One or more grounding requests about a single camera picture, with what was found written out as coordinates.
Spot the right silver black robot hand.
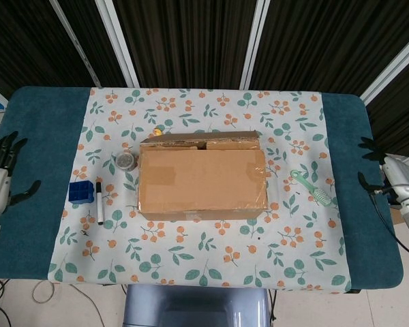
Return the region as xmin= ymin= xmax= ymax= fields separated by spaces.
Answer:
xmin=357 ymin=136 xmax=409 ymax=204

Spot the brown cardboard box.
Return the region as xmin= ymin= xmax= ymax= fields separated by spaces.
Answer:
xmin=136 ymin=129 xmax=270 ymax=222

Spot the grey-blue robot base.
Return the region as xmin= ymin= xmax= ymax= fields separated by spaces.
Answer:
xmin=122 ymin=284 xmax=273 ymax=327

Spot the teal table cover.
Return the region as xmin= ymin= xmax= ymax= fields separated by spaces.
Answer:
xmin=0 ymin=85 xmax=405 ymax=290

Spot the mint green hairbrush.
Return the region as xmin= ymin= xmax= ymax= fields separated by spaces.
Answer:
xmin=289 ymin=169 xmax=338 ymax=208

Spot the blue plastic grid block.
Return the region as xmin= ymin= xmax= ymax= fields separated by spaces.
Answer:
xmin=68 ymin=180 xmax=95 ymax=206

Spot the white marker black cap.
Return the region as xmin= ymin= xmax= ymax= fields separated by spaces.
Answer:
xmin=94 ymin=176 xmax=106 ymax=226

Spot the small round clear jar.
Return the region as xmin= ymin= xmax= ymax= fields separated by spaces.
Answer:
xmin=115 ymin=152 xmax=139 ymax=172

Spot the floral print tablecloth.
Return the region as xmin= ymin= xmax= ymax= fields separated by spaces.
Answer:
xmin=46 ymin=87 xmax=352 ymax=294

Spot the right black hand cable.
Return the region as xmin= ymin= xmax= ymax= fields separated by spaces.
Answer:
xmin=369 ymin=189 xmax=409 ymax=262

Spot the white partition frame post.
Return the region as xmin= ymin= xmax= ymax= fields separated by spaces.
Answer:
xmin=240 ymin=0 xmax=272 ymax=90
xmin=95 ymin=0 xmax=140 ymax=88
xmin=359 ymin=32 xmax=409 ymax=105

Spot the tan floor cord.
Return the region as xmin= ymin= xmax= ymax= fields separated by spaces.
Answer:
xmin=32 ymin=281 xmax=100 ymax=327

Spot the thin white partition post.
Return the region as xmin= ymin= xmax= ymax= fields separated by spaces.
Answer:
xmin=49 ymin=0 xmax=102 ymax=89

